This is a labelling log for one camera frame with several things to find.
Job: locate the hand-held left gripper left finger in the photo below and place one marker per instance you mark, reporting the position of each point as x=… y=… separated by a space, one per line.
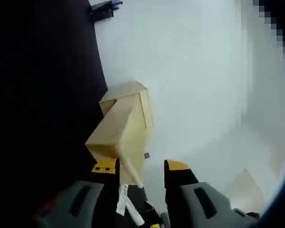
x=80 y=209

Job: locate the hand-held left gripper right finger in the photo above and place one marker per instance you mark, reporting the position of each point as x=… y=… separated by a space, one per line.
x=204 y=209

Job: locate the cream two-drawer organiser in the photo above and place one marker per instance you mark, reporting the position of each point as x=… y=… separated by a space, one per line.
x=116 y=128

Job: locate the cream drawer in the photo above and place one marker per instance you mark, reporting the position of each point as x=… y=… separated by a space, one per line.
x=108 y=107

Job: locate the person's left hand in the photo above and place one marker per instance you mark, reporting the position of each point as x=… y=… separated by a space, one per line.
x=50 y=204

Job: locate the black mesh pen holder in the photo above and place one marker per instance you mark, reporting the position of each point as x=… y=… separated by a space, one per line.
x=101 y=13

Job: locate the bundle of coloured pens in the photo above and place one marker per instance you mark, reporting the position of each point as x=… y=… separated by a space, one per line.
x=116 y=4

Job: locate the small grey wall socket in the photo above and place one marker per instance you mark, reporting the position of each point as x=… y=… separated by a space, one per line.
x=147 y=155

